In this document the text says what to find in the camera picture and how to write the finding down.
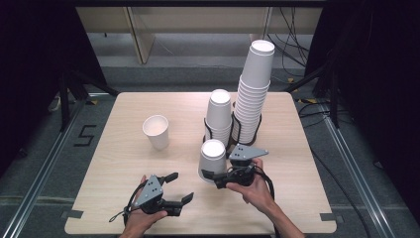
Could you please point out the beige wooden shelf unit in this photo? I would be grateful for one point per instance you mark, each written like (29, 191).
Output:
(204, 20)

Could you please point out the single white paper cup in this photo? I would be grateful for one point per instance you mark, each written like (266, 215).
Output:
(213, 158)
(157, 130)

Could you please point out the grey tape strip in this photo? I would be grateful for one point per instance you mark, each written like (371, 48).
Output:
(331, 217)
(72, 214)

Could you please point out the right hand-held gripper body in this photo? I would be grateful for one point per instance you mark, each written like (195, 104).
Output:
(242, 172)

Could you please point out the black metal stand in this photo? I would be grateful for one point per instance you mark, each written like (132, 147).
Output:
(333, 99)
(64, 99)

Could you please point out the person's left hand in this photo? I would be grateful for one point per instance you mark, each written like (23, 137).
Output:
(140, 221)

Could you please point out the person's right hand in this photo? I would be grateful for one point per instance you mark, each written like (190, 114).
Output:
(257, 195)

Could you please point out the metal floor rail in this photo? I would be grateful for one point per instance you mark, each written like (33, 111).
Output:
(360, 185)
(43, 178)

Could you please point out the dark curtain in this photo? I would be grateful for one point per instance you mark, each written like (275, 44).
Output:
(29, 66)
(379, 82)

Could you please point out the tall stack of white cups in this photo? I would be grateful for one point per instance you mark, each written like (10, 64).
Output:
(252, 92)

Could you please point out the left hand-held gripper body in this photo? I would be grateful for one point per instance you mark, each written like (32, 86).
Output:
(150, 193)

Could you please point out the short stack of white cups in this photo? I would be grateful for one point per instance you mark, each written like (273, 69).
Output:
(218, 115)

